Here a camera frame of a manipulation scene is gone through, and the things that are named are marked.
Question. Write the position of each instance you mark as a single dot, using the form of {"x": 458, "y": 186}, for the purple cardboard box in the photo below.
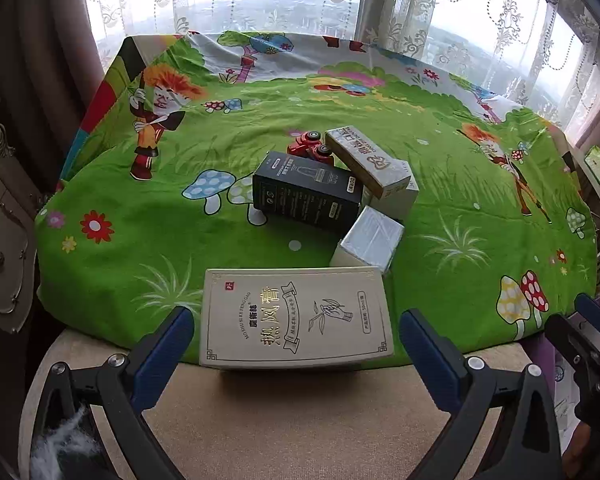
{"x": 550, "y": 355}

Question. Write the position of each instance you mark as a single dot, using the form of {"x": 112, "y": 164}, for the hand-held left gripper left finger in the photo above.
{"x": 165, "y": 355}

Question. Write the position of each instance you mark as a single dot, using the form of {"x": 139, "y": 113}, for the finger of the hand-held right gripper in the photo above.
{"x": 570, "y": 335}
{"x": 595, "y": 312}

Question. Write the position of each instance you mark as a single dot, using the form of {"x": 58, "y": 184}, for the large beige box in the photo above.
{"x": 295, "y": 320}

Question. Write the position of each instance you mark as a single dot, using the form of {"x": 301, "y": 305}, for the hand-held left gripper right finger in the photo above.
{"x": 430, "y": 360}

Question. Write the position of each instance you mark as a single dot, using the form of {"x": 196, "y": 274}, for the silver box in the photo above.
{"x": 370, "y": 237}

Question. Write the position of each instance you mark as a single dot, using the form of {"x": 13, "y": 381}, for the grey-green box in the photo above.
{"x": 397, "y": 200}

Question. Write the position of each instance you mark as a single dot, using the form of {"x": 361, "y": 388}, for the black box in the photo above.
{"x": 305, "y": 195}

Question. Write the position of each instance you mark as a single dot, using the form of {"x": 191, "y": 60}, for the green cartoon printed blanket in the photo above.
{"x": 130, "y": 240}

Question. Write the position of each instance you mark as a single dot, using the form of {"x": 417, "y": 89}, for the long beige box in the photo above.
{"x": 365, "y": 160}

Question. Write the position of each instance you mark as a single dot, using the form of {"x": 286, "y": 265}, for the red toy car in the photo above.
{"x": 305, "y": 145}

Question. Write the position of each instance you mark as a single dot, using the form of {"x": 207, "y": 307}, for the beige upholstered seat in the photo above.
{"x": 300, "y": 425}

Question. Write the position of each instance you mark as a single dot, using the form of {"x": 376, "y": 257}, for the white ornate cabinet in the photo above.
{"x": 5, "y": 220}

